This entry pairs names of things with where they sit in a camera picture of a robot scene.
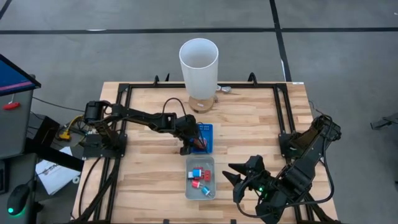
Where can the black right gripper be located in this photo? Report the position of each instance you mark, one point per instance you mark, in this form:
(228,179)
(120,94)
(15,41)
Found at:
(253,183)

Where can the black metal table frame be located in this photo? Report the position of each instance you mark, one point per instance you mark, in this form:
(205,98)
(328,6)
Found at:
(149,84)

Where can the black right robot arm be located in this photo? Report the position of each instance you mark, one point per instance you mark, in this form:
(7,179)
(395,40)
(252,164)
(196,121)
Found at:
(311,149)

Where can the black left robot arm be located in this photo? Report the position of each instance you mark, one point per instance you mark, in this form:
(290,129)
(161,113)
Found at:
(140,116)

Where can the white plastic bin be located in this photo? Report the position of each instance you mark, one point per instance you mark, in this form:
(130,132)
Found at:
(191,194)

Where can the black diagonal support beam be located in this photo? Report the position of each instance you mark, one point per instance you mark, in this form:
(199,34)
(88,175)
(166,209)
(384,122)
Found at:
(56,157)

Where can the blue plastic basket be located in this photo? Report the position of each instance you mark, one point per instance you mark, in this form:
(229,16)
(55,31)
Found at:
(209,137)

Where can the white printed paper sheet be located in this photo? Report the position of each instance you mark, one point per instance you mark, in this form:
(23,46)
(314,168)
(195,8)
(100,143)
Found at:
(53,177)

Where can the monitor with blue screen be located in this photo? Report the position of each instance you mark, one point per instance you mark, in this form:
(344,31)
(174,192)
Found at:
(12,77)

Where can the white table lamp wooden base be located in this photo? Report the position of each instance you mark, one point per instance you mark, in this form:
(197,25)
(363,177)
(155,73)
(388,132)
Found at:
(199,77)

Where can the grey cabinet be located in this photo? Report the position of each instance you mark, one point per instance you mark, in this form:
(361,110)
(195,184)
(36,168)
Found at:
(15,130)

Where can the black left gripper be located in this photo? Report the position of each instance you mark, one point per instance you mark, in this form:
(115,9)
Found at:
(186,129)

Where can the black computer mouse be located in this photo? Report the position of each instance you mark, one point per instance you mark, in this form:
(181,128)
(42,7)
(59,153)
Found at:
(18,199)

